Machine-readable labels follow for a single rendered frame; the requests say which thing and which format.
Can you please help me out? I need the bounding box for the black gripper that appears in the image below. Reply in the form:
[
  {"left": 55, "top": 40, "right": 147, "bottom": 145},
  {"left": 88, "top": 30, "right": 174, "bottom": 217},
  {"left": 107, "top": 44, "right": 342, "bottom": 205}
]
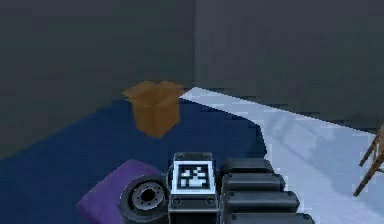
[{"left": 119, "top": 173, "right": 170, "bottom": 224}]

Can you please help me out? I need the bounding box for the purple cushion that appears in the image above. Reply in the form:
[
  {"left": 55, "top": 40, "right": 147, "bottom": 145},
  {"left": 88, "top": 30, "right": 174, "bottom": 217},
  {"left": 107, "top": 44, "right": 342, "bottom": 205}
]
[{"left": 76, "top": 158, "right": 165, "bottom": 224}]

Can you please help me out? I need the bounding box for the brown cardboard box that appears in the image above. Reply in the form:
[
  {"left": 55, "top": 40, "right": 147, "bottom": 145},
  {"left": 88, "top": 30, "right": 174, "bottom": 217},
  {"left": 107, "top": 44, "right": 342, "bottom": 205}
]
[{"left": 121, "top": 80, "right": 185, "bottom": 140}]

